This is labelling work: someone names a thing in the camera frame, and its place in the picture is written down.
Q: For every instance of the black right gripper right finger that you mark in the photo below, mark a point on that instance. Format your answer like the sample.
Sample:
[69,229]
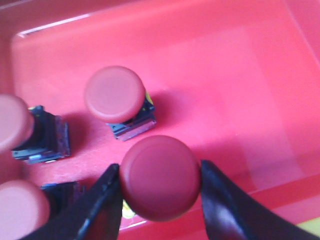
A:
[231,214]

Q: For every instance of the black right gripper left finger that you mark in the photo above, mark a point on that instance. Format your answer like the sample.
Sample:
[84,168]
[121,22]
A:
[100,207]

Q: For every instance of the red mushroom push button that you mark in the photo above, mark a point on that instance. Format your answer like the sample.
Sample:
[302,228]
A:
[25,207]
[160,178]
[117,96]
[32,134]

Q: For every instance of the yellow plastic tray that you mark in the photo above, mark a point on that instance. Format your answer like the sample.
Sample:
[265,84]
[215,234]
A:
[312,226]

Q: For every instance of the red plastic tray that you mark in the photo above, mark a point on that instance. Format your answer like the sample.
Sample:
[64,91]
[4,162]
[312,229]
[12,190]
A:
[238,81]

